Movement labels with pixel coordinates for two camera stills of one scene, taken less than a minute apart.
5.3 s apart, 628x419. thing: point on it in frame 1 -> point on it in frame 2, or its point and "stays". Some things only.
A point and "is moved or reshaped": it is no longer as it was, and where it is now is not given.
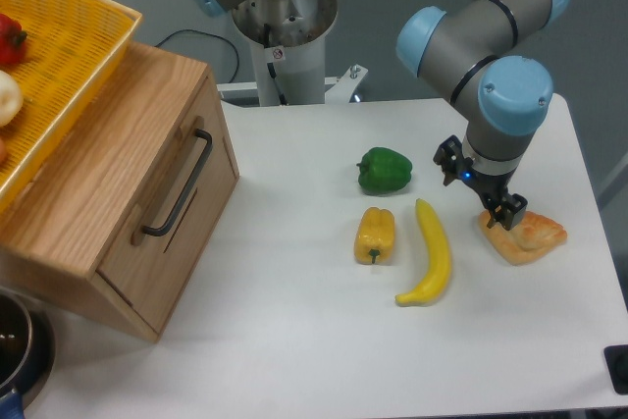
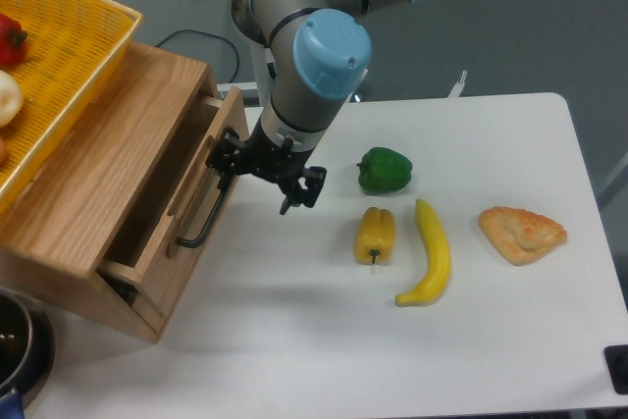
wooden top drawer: [176, 214] is moved or reshaped
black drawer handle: [163, 228] -> [190, 243]
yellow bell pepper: [375, 235] stays
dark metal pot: [26, 350] stays
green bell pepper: [383, 171] stays
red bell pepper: [12, 41] stays
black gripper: [449, 156] -> [286, 168]
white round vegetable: [11, 98] stays
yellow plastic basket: [75, 44] stays
